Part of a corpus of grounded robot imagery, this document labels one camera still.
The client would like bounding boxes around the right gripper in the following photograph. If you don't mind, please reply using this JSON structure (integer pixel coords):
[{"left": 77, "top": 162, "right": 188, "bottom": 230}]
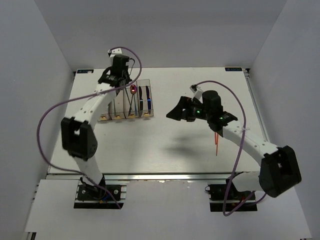
[{"left": 165, "top": 97, "right": 211, "bottom": 123}]

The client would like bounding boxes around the iridescent rainbow spoon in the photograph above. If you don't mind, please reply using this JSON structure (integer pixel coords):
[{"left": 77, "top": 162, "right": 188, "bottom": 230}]
[{"left": 129, "top": 84, "right": 137, "bottom": 116}]

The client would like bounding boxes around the iridescent blue knife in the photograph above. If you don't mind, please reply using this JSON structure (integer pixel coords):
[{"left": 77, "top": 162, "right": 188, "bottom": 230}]
[{"left": 145, "top": 86, "right": 152, "bottom": 115}]

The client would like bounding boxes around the black knife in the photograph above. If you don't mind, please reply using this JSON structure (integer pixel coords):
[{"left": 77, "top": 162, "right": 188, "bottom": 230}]
[{"left": 138, "top": 86, "right": 144, "bottom": 117}]

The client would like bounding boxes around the orange chopstick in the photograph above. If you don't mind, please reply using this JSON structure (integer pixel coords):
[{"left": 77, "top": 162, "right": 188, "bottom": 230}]
[
  {"left": 215, "top": 134, "right": 219, "bottom": 156},
  {"left": 214, "top": 132, "right": 218, "bottom": 145}
]

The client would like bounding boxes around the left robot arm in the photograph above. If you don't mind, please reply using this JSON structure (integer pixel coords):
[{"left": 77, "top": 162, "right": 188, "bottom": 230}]
[{"left": 61, "top": 54, "right": 131, "bottom": 200}]

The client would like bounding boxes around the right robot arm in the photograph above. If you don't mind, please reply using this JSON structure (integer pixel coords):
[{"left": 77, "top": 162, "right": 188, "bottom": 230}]
[{"left": 166, "top": 90, "right": 302, "bottom": 200}]

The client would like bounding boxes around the smoky clear container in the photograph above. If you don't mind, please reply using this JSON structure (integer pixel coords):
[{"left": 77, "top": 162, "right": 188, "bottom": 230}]
[
  {"left": 97, "top": 104, "right": 112, "bottom": 122},
  {"left": 123, "top": 84, "right": 139, "bottom": 119},
  {"left": 111, "top": 91, "right": 125, "bottom": 120},
  {"left": 137, "top": 79, "right": 154, "bottom": 118}
]

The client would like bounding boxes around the blue label sticker left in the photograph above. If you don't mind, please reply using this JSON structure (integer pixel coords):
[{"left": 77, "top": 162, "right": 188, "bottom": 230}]
[{"left": 76, "top": 69, "right": 94, "bottom": 74}]

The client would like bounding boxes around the blue label sticker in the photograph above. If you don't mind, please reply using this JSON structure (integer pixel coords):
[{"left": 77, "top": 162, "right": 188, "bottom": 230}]
[
  {"left": 76, "top": 69, "right": 94, "bottom": 74},
  {"left": 224, "top": 67, "right": 243, "bottom": 72}
]

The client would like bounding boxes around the blue label sticker right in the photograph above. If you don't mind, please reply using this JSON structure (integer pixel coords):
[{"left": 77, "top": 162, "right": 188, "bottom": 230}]
[{"left": 224, "top": 67, "right": 243, "bottom": 72}]

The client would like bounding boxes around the white front panel board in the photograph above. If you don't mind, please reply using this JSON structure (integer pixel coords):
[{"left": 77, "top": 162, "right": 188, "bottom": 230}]
[{"left": 25, "top": 180, "right": 311, "bottom": 240}]

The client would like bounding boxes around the aluminium table edge rail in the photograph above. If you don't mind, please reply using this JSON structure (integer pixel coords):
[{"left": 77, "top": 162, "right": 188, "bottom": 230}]
[{"left": 44, "top": 172, "right": 283, "bottom": 183}]

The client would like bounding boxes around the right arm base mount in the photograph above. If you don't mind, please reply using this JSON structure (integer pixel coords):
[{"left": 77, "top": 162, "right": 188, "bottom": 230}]
[{"left": 204, "top": 183, "right": 258, "bottom": 213}]

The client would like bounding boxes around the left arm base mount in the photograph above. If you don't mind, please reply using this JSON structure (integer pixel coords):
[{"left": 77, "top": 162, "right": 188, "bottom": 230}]
[{"left": 73, "top": 180, "right": 127, "bottom": 210}]

